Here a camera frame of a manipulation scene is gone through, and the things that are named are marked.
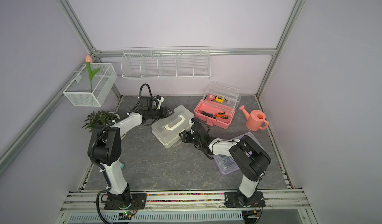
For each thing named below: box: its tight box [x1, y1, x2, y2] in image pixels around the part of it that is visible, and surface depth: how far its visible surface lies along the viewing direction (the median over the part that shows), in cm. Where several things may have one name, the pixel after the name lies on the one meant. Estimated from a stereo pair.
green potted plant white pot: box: [82, 109, 120, 133], surface depth 86 cm
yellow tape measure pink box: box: [215, 95, 225, 104], surface depth 108 cm
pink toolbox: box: [193, 81, 242, 130], surface depth 110 cm
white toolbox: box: [150, 105, 195, 149], surface depth 91 cm
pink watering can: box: [238, 105, 270, 131], surface depth 97 cm
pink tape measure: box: [207, 93, 216, 101], surface depth 111 cm
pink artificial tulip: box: [85, 54, 101, 93], surface depth 87 cm
